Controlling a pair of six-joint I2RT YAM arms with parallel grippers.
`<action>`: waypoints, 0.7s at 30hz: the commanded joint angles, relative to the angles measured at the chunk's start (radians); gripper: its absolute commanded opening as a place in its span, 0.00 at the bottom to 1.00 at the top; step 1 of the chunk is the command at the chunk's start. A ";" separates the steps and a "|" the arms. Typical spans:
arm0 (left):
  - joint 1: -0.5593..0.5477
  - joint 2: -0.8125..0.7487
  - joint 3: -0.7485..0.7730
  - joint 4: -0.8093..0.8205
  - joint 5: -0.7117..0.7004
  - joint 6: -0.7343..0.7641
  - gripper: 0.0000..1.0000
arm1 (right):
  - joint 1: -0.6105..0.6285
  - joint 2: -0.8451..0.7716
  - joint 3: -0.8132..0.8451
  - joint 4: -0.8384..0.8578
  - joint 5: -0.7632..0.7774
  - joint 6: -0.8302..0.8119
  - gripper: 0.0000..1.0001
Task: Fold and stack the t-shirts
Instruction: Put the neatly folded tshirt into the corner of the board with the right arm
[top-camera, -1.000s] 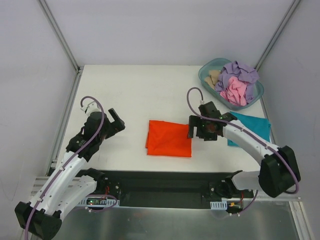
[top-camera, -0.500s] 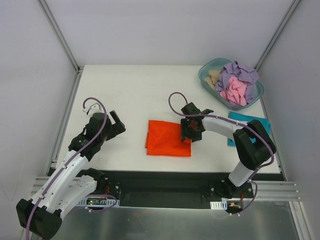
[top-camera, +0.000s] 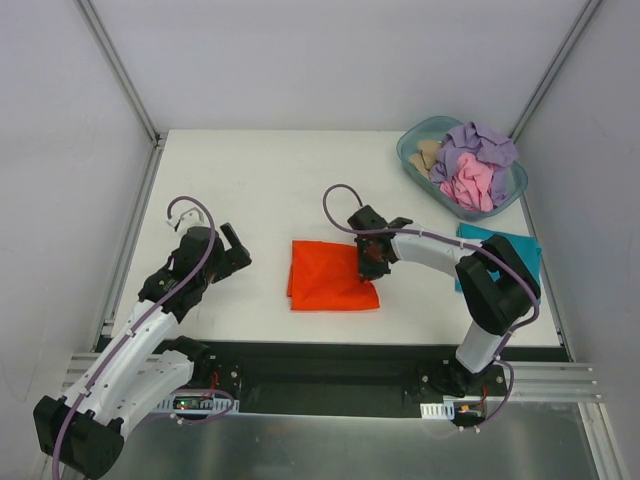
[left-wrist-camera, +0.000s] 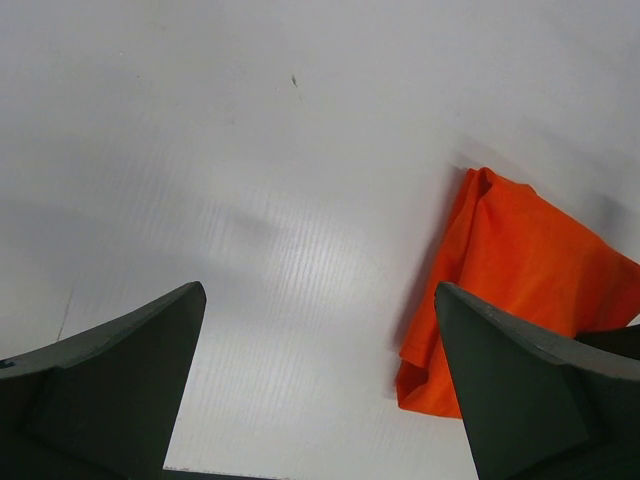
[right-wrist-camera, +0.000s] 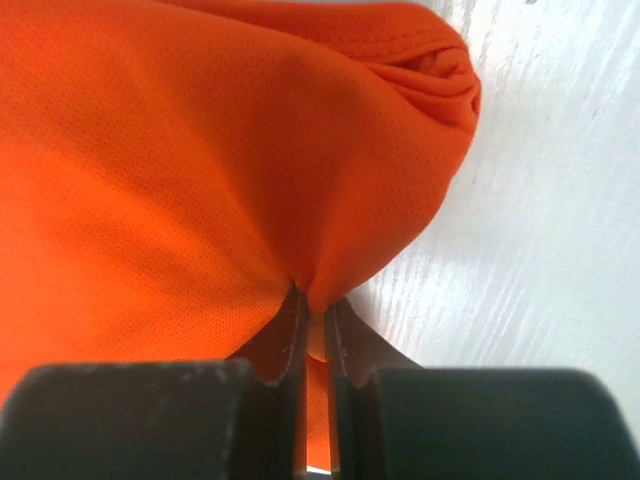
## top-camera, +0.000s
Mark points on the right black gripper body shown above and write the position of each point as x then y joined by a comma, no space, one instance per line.
368,265

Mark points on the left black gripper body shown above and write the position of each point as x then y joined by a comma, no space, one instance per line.
228,254

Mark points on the orange t shirt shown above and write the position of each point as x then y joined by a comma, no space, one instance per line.
323,277

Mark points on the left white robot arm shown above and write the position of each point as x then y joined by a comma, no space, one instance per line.
86,427

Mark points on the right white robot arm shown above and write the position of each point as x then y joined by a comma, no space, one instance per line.
497,286

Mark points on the beige t shirt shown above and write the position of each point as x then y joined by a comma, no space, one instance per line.
425,158

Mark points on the pink t shirt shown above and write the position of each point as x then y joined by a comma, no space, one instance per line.
470,186

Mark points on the teal plastic basket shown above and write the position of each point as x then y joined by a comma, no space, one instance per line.
435,128

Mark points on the teal folded t shirt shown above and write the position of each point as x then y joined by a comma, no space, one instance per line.
527,247

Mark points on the purple t shirt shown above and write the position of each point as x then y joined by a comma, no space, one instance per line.
490,147

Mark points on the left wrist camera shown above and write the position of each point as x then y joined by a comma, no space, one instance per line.
181,223

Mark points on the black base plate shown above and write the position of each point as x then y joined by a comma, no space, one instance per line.
385,381

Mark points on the left aluminium frame post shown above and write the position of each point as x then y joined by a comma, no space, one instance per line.
96,26

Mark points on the aluminium frame post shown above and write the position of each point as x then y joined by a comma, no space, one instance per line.
571,39
96,26

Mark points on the right aluminium frame post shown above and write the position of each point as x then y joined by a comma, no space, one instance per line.
571,39

